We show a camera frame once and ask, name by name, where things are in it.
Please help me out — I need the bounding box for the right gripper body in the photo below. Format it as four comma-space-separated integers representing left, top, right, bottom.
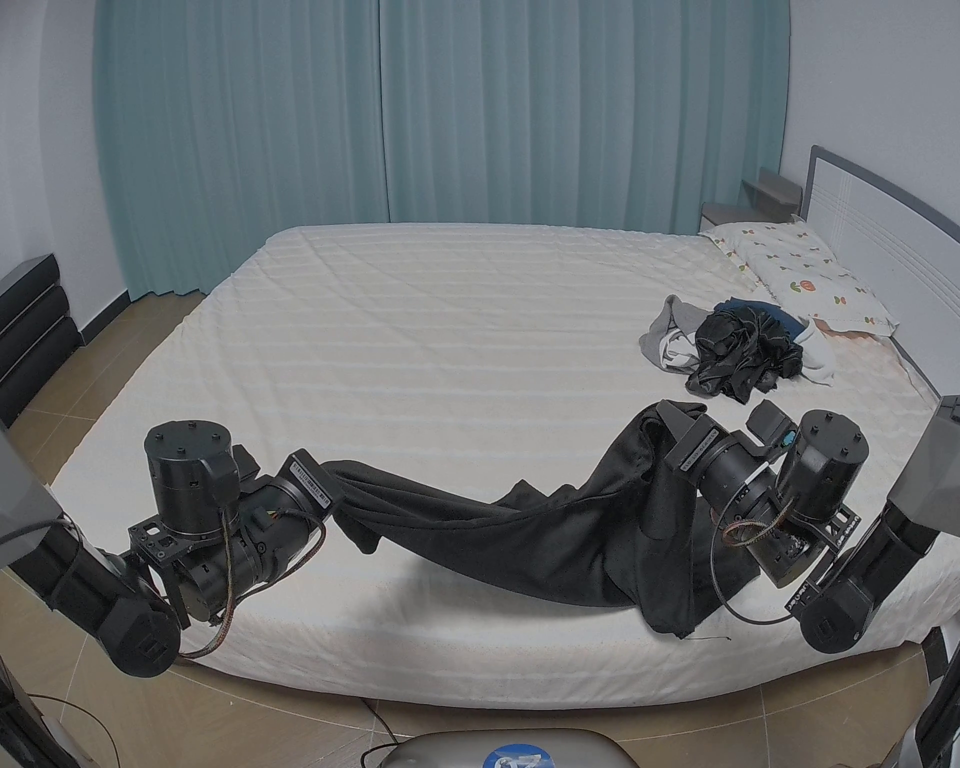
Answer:
669, 414, 783, 520

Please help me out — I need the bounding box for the black chest of drawers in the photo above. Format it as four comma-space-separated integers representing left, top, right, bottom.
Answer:
0, 253, 84, 429

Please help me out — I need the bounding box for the blue-green curtain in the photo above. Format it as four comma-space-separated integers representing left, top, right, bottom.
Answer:
378, 0, 793, 238
93, 0, 388, 298

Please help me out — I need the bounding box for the black T-shirt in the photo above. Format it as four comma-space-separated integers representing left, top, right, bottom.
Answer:
318, 401, 732, 641

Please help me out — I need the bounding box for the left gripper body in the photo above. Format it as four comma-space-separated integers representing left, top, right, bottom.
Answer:
240, 447, 336, 579

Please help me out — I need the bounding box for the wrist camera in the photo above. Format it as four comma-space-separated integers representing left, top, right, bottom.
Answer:
748, 399, 798, 459
231, 444, 264, 496

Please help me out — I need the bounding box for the black cable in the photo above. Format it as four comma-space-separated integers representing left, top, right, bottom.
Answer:
358, 696, 406, 768
709, 516, 798, 624

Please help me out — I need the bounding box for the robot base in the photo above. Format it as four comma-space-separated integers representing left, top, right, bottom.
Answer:
390, 729, 630, 768

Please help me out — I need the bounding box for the grey bedside table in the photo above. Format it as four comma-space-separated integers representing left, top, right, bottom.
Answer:
701, 166, 802, 230

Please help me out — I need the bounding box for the white printed pillow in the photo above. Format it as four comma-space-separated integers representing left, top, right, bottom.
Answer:
699, 219, 901, 336

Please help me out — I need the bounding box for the bed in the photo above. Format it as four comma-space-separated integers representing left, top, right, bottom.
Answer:
45, 144, 960, 712

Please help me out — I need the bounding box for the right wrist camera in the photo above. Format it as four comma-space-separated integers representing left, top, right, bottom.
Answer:
748, 399, 798, 459

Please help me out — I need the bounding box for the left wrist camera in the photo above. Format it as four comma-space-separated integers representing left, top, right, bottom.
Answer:
231, 444, 264, 496

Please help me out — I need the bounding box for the pile of clothes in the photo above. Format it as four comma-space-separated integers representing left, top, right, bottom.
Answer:
639, 294, 840, 406

